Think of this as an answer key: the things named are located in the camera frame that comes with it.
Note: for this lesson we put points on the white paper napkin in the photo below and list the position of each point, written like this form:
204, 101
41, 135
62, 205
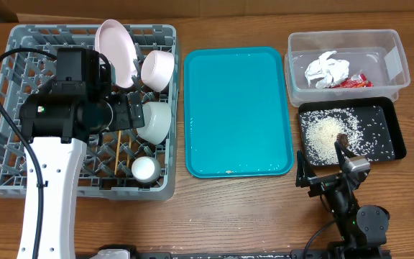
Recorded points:
326, 72

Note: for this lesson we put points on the red strawberry cake wrapper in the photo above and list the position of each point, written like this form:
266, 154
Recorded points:
358, 80

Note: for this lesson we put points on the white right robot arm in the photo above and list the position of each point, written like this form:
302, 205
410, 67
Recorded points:
363, 229

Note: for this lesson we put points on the spilled white rice grains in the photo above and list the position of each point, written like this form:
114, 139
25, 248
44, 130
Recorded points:
365, 127

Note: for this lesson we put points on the large white plate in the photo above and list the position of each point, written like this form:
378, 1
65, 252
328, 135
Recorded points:
114, 41

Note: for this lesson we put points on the pink shallow bowl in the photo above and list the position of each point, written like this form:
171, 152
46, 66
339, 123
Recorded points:
157, 69

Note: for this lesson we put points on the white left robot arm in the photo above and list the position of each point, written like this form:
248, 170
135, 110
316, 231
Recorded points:
56, 123

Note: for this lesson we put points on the grey bowl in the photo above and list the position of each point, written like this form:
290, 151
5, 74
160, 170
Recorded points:
157, 120

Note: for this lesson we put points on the white cup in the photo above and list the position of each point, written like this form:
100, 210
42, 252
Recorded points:
146, 169

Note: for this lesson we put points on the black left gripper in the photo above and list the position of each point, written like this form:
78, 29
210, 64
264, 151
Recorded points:
123, 120

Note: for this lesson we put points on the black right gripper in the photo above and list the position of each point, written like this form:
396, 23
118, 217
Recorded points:
322, 181

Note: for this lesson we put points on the brown food scrap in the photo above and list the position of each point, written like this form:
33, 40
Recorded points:
343, 140

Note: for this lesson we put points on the teal plastic tray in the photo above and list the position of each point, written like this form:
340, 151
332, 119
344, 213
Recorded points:
237, 122

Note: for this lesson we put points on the wooden chopstick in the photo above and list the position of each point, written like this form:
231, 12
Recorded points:
118, 144
129, 151

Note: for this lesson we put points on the black tray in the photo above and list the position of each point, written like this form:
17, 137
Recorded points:
388, 109

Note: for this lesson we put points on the clear plastic waste bin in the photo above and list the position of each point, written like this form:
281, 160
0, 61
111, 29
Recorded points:
377, 53

